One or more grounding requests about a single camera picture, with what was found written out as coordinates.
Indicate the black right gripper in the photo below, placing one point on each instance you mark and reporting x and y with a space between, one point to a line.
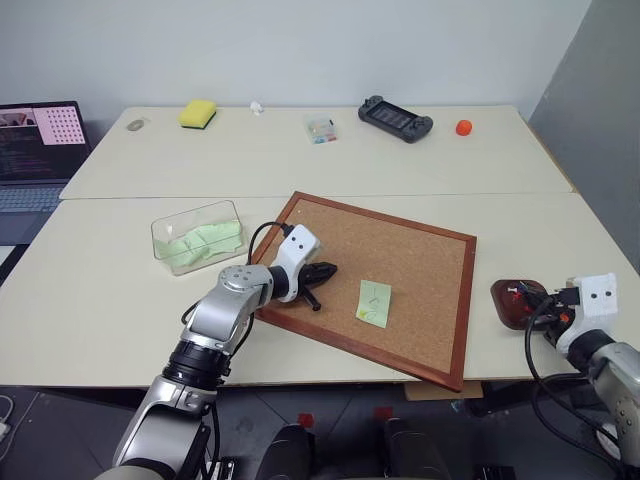
550 316

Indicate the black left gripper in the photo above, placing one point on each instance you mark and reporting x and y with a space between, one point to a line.
306 280

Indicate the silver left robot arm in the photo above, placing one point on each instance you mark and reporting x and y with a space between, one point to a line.
215 320

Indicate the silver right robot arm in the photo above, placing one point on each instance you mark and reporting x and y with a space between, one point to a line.
612 375

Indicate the brown wooden tray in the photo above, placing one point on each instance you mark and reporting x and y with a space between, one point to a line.
510 306

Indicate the green sticky note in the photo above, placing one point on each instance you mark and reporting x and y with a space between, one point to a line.
374 304

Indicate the clear plastic box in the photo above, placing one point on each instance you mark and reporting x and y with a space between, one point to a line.
199 244

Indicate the yellow pushpin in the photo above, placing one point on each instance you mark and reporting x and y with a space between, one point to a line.
368 314

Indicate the wood-framed cork board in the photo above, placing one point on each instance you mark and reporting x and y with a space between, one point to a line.
400 260

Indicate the crumpled green notes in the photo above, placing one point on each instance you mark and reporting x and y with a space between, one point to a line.
200 245

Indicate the brown cardboard piece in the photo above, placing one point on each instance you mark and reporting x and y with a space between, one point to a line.
440 391

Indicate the small clear pushpin case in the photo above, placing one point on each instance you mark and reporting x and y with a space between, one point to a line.
320 129

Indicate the dark rounded shape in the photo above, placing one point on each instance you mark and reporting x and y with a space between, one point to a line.
286 452

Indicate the orange ball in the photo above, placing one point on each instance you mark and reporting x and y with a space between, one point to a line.
464 127

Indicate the black handheld game controller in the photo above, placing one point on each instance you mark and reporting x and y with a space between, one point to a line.
395 119

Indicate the small white crumpled object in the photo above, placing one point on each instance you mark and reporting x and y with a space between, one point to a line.
256 107

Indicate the yellow and green sponge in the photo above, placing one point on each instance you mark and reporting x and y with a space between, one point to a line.
197 114

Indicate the grey round puck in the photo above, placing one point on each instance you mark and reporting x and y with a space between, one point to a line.
134 124

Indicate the open laptop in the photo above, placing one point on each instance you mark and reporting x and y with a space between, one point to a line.
30 150

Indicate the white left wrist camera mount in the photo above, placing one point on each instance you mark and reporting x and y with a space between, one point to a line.
296 248

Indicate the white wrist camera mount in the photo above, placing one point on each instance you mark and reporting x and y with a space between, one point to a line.
594 306
296 248

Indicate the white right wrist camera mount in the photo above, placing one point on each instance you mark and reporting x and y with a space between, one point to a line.
594 306

